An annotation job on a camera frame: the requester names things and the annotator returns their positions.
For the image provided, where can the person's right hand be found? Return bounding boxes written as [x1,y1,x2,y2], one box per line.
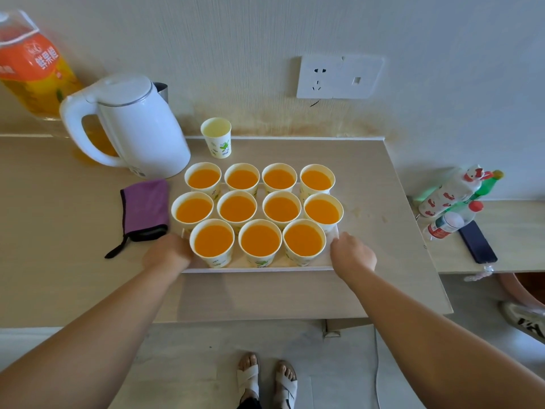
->
[330,232,378,287]

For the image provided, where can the person's left hand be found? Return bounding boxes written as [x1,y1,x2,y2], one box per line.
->
[142,233,193,283]

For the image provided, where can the white rectangular tray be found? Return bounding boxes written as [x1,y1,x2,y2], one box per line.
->
[181,180,340,274]

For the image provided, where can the person's left forearm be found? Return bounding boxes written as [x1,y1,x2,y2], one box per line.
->
[0,266,181,409]

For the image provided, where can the person's right forearm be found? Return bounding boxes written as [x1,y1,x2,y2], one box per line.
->
[341,270,545,409]

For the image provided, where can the purple cleaning cloth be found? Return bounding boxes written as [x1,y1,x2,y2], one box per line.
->
[105,179,170,259]

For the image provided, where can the group of juice-filled paper cups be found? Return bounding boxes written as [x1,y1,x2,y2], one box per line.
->
[171,162,345,269]

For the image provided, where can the empty white paper cup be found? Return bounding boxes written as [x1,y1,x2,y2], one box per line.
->
[200,117,232,160]

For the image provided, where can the small red-label white bottle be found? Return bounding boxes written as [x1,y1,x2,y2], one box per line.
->
[423,200,484,242]

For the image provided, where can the person's left foot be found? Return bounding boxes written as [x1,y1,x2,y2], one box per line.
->
[237,353,261,405]

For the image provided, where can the person's foot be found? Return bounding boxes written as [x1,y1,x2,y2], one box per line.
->
[237,353,261,405]
[273,360,298,409]

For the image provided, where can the white bottle with red print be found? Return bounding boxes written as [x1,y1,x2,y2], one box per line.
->
[418,165,485,218]

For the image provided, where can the person's right foot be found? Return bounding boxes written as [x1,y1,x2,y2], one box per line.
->
[273,360,298,409]

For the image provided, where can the white electric kettle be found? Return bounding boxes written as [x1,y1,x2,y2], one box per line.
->
[59,73,192,180]

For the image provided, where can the dark blue smartphone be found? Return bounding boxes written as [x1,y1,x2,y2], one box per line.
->
[458,220,498,264]

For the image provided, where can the green plastic bottle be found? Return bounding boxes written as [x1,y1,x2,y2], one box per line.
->
[447,170,505,214]

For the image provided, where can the low wooden side table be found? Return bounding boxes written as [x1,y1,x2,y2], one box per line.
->
[409,197,545,275]

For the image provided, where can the large orange juice bottle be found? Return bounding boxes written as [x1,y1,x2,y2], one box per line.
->
[0,10,120,164]

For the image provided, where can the thin white floor cable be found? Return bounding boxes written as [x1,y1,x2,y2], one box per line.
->
[373,325,382,409]

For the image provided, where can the white cross-strap sandal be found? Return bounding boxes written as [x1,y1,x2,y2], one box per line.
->
[273,374,298,409]
[236,364,261,407]

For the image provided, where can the white phone strap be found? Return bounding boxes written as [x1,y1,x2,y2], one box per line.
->
[464,263,495,282]

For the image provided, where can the white wall switch plate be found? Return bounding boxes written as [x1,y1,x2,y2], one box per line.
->
[333,55,385,100]

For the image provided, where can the white wall socket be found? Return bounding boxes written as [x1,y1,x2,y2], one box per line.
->
[296,55,344,99]

